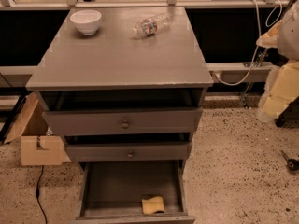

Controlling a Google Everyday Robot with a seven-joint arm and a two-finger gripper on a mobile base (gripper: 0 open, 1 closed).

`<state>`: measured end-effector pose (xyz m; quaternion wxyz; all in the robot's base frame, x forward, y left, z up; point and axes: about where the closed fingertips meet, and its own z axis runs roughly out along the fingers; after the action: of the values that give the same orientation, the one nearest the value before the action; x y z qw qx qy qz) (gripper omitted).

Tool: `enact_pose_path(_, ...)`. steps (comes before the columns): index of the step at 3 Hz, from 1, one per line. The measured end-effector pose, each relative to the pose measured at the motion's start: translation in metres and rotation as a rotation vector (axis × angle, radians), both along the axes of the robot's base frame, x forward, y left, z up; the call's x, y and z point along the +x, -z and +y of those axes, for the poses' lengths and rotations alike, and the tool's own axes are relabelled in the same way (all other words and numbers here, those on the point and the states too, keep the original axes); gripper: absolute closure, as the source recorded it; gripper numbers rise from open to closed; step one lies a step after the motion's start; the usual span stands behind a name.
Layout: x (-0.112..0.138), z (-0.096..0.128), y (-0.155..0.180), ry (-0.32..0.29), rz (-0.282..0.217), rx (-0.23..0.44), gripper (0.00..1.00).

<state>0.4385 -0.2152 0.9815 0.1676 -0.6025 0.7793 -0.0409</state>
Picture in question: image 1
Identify grey drawer cabinet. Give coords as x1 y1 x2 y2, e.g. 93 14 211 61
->
25 6 215 224

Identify round top drawer knob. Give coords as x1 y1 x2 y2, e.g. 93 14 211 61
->
121 120 130 129

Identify round drawer knob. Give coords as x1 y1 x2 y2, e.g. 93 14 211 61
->
121 120 130 129
127 151 135 159

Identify grey top drawer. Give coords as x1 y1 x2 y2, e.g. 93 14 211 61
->
43 108 202 136

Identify grey middle drawer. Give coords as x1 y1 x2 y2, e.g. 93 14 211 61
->
66 142 192 162

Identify round middle drawer knob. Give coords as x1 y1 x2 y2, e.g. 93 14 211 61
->
127 151 135 159

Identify grey open bottom drawer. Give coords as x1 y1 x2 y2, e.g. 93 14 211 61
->
72 161 195 224

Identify yellow sponge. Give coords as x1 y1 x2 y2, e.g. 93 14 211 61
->
142 196 164 215

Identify clear plastic water bottle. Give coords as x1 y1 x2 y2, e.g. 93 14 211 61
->
133 12 172 37

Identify white ceramic bowl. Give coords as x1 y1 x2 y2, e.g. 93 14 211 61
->
70 10 102 35

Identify cardboard box with slot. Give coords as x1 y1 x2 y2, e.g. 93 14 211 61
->
21 136 70 166

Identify black caster wheel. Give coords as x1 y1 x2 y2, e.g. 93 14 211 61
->
281 151 299 171

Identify white cable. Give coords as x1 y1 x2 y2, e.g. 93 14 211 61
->
214 0 263 87

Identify black floor cable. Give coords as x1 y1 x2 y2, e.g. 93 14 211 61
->
35 165 49 224

